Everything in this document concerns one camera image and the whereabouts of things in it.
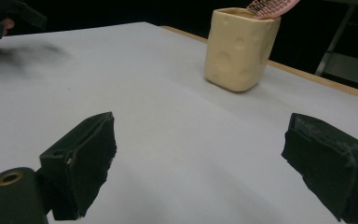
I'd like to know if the white metal stand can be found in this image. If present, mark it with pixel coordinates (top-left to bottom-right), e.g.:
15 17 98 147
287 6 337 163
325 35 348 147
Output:
315 0 358 91

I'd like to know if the cream square holder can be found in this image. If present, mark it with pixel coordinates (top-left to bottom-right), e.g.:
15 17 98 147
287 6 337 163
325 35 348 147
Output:
203 7 282 93

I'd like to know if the pink hairbrush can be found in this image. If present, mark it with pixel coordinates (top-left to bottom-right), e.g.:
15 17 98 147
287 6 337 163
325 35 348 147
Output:
245 0 301 21

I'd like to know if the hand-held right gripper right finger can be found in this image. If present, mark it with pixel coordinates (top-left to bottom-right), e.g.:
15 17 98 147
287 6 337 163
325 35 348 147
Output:
281 112 358 223

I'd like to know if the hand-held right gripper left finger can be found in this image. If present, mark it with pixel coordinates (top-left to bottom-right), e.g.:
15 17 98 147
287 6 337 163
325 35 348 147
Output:
39 111 117 221

